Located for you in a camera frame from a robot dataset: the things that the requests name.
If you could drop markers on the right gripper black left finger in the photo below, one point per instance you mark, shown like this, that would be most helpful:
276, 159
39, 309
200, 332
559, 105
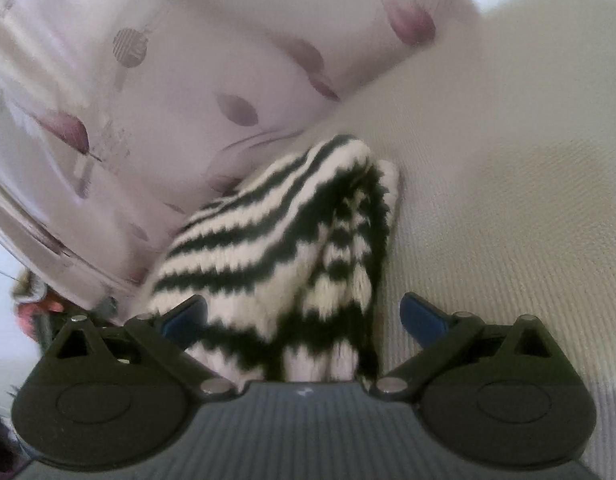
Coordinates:
114, 395

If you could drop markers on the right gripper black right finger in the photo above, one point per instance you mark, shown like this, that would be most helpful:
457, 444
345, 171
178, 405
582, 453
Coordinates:
499, 395

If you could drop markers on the black white striped knit cardigan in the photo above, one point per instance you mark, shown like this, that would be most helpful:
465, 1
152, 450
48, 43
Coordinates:
288, 267

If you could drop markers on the cluttered shelf items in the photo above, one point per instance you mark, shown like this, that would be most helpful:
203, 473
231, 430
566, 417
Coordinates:
34, 302

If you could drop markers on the pink leaf print curtain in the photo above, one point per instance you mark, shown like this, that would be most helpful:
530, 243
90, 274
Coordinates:
119, 117

